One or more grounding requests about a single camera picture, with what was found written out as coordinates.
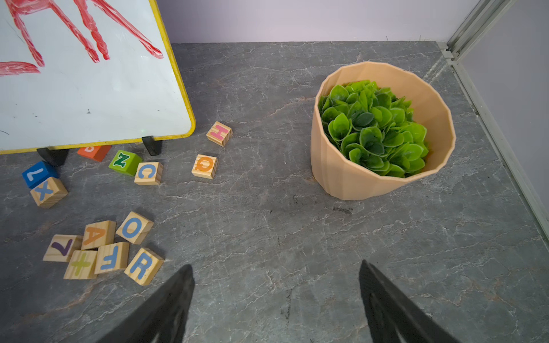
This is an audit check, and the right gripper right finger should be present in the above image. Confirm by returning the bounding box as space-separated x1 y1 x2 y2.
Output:
359 260 457 342

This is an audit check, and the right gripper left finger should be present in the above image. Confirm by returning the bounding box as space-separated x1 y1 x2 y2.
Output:
99 264 195 342

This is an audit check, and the wooden block blue R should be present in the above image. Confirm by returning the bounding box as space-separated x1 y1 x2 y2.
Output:
124 247 164 286

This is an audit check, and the wooden block blue E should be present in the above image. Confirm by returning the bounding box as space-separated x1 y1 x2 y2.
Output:
94 242 130 274

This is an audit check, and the wooden block orange A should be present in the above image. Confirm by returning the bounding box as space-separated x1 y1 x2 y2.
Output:
81 220 117 250

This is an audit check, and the green block letter N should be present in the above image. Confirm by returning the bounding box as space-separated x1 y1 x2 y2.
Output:
109 150 143 177

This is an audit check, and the red block white letter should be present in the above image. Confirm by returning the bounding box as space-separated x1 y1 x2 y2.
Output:
77 145 112 162

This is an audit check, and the whiteboard with red PEAR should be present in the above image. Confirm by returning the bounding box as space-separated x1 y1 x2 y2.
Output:
1 1 196 154

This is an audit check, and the wooden block blue O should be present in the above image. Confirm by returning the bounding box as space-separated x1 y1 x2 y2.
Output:
116 212 154 244

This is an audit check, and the wooden block green plus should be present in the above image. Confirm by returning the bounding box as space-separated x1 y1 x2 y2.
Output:
64 250 97 280

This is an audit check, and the wooden block purple seven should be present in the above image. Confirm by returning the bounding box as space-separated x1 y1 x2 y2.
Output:
42 234 83 263

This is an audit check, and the wooden block blue C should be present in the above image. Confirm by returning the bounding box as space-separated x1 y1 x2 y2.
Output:
134 161 164 185

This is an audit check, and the wooden block orange Q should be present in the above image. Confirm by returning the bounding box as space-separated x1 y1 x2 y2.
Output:
192 154 218 180

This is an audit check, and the wooden block blue X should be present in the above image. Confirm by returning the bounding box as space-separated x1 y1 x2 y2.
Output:
30 177 69 209

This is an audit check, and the right whiteboard foot black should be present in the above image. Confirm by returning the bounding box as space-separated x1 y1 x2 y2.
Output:
142 136 162 157

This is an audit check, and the whiteboard foot black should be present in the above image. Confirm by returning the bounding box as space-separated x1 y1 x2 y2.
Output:
142 136 162 157
37 147 69 167

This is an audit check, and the tan pot with green plant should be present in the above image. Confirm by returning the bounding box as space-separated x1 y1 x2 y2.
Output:
310 62 456 200

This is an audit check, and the blue block white seven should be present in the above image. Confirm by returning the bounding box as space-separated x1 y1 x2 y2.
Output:
21 161 59 189

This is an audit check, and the left whiteboard foot black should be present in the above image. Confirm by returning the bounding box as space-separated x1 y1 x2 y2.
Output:
37 147 69 167

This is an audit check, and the wooden block pink H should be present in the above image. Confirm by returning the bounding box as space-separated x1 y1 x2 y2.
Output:
207 121 233 147

